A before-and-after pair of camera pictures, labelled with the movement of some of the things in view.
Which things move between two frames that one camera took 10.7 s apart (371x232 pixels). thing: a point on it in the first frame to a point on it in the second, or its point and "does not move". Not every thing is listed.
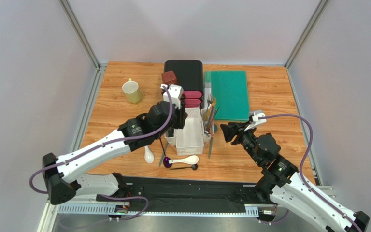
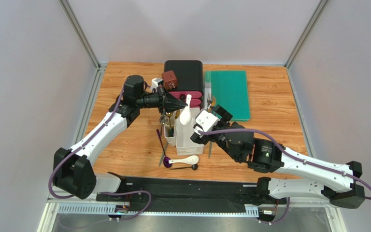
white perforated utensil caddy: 199,128 does not move
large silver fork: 209,101 does not move
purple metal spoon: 166,163 does not move
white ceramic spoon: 149,155 to 185,116
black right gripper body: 235,133 to 214,127
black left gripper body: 177,122 to 152,100
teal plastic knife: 163,154 does not move
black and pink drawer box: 189,74 does not move
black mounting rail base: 174,194 does not move
